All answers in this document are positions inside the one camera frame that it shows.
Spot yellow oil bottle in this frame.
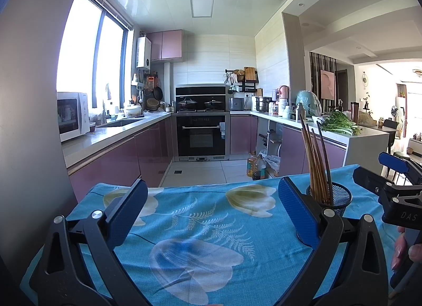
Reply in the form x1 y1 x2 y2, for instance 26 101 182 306
247 152 258 178

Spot blue floral tablecloth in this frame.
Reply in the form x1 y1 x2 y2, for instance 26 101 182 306
20 163 406 306

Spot white microwave oven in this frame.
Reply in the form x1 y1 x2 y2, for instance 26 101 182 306
57 91 90 143

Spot plastic bag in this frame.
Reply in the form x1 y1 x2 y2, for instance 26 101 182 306
265 155 281 178

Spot black integrated range hood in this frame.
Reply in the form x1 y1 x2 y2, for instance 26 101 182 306
175 84 227 112

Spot kitchen sink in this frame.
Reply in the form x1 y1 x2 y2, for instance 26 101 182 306
97 119 146 128

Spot kitchen window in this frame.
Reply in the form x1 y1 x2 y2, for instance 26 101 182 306
56 0 134 110

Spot bundle of wooden chopsticks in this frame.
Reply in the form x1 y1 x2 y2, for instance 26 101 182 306
298 114 334 205

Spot black mesh utensil holder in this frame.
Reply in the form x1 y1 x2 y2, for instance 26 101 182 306
306 183 353 217

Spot black built-in oven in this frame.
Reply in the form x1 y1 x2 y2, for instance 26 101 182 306
176 113 228 158

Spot dark slatted divider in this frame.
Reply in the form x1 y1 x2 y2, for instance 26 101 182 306
309 52 339 110

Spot green leafy vegetables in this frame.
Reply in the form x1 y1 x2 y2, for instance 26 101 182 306
319 111 362 136

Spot black chair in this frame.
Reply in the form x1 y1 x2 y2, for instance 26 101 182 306
382 119 399 135

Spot long purple base cabinets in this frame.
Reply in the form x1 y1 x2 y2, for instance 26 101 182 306
68 116 174 201

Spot person's right hand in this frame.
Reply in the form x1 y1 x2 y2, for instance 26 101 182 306
392 226 422 271

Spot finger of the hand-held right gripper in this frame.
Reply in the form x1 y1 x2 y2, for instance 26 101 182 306
353 167 422 203
378 152 422 183

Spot black wall rack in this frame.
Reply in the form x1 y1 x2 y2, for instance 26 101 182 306
225 68 260 93

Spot grey refrigerator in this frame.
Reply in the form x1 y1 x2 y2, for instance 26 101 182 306
0 0 96 254

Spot black pot with glass lid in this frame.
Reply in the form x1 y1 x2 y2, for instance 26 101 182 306
204 97 224 111
177 97 198 112

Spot pink wall art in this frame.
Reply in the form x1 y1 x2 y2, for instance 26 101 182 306
320 69 336 100

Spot white kitchen countertop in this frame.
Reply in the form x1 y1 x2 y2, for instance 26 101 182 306
62 111 172 168

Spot white water heater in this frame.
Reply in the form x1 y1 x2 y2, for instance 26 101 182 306
137 37 152 69

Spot white ceramic pot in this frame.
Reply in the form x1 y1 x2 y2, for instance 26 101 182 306
123 105 145 118

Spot steel faucet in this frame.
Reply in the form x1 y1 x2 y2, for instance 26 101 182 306
103 83 112 124

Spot narrow purple base cabinet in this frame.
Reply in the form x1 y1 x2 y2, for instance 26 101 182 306
230 115 258 155

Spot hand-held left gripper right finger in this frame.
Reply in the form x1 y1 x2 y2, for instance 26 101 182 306
277 176 391 306

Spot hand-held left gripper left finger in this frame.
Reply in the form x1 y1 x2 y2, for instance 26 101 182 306
20 178 149 306

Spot purple wall cabinet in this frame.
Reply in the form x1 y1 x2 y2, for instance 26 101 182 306
147 30 184 62

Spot ceiling light panel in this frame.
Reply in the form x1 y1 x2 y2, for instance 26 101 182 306
189 0 214 18

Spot white counter peninsula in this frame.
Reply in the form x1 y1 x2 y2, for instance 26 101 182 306
344 124 392 175

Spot steel stockpot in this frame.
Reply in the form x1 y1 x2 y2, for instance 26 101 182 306
255 96 273 113

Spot dark liquid bottle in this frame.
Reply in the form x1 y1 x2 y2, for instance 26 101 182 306
252 154 267 180

